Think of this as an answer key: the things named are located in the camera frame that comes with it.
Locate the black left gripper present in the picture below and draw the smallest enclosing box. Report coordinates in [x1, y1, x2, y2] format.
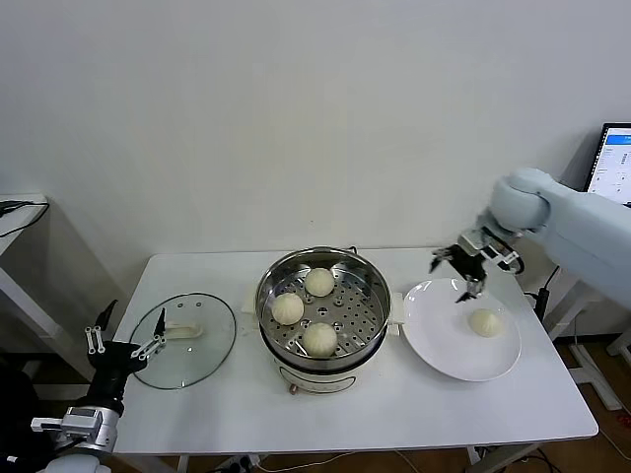
[83, 300, 168, 413]

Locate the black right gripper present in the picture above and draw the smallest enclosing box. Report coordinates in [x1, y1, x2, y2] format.
[427, 243, 490, 304]

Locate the white steamed baozi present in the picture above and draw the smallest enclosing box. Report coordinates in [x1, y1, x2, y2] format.
[301, 322, 340, 359]
[467, 308, 505, 339]
[271, 293, 306, 325]
[304, 267, 335, 298]

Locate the round glass pot lid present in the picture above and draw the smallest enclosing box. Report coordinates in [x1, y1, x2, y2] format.
[128, 294, 238, 390]

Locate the stainless steel steamer basket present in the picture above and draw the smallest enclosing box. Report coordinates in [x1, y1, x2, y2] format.
[255, 248, 393, 364]

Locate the white round plate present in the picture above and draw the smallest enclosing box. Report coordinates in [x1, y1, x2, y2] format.
[402, 278, 523, 383]

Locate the white laptop side table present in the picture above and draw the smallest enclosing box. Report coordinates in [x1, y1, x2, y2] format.
[541, 265, 631, 413]

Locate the white electric cooking pot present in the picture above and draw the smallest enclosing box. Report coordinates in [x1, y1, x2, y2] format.
[240, 287, 405, 397]

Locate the open grey laptop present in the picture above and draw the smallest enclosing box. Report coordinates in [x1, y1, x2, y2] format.
[586, 122, 631, 206]

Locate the black white laptop cable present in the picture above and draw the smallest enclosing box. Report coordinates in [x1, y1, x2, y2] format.
[525, 265, 561, 321]

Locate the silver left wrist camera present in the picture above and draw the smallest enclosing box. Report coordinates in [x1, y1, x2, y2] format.
[30, 406, 104, 440]

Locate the black cable on side table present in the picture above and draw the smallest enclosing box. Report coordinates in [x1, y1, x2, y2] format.
[0, 199, 51, 240]

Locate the white floor cable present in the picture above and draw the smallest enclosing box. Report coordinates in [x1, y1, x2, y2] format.
[393, 450, 428, 473]

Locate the black floor cable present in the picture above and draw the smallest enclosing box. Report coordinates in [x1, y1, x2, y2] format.
[522, 442, 566, 469]

